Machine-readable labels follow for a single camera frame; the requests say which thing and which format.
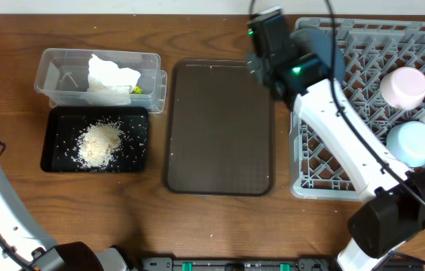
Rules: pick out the light blue bowl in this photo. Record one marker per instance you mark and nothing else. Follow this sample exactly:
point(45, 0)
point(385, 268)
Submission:
point(406, 142)

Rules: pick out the clear plastic bin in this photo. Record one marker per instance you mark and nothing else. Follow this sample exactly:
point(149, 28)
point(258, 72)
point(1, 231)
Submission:
point(62, 76)

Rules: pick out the white napkin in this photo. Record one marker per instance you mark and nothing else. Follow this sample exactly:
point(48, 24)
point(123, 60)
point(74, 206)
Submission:
point(109, 85)

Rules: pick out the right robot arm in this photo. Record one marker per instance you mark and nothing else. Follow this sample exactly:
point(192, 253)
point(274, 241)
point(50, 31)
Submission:
point(392, 196)

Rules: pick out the black plastic tray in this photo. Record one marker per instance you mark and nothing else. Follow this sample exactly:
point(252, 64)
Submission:
point(93, 111)

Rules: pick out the yellow green snack wrapper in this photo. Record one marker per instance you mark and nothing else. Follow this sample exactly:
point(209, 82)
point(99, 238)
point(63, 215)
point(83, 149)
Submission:
point(137, 90)

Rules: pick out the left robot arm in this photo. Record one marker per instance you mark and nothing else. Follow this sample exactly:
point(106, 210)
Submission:
point(24, 245)

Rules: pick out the dark blue plate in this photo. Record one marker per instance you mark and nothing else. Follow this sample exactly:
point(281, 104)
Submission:
point(318, 42)

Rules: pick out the dark brown serving tray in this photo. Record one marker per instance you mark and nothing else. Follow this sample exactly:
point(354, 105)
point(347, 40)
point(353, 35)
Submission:
point(220, 131)

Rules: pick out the pink white bowl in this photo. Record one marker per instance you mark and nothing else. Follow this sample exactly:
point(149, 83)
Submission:
point(403, 88)

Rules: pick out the rice leftovers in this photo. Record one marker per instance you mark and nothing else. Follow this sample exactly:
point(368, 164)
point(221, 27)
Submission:
point(99, 144)

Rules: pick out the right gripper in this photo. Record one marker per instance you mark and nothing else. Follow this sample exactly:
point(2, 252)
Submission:
point(255, 64)

